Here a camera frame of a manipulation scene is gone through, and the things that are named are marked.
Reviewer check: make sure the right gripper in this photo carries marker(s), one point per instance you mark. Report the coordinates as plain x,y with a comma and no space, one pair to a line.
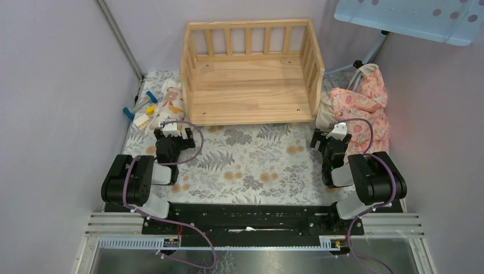
325,137

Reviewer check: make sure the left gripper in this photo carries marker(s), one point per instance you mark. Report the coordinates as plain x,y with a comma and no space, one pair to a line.
185,143

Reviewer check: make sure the pink patterned bed cushion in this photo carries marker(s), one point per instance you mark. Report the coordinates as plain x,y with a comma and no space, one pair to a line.
364,99

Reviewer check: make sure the wooden pet bed frame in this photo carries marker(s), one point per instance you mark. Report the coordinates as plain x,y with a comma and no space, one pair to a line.
251,72

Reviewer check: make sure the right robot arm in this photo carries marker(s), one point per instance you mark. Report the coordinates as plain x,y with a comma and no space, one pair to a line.
376,179

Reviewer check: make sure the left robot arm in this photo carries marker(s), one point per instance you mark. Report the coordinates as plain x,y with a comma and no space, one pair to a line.
129,179

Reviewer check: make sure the floral small pillow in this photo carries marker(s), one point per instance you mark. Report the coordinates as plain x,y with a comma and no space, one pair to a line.
172,107

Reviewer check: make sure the blue toy item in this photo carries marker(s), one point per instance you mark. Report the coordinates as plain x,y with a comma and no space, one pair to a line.
130,113

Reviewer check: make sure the black tripod stand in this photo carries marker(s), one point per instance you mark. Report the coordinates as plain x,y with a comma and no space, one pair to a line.
367,58

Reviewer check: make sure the floral table mat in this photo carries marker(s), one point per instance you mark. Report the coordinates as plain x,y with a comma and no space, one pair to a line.
255,164

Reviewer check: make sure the grey diagonal pole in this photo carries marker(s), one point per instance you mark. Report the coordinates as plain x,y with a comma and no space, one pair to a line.
120,39

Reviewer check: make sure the light blue perforated panel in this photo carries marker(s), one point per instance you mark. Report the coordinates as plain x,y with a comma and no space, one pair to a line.
452,22

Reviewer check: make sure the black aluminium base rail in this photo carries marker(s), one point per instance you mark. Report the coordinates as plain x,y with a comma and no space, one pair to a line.
232,227

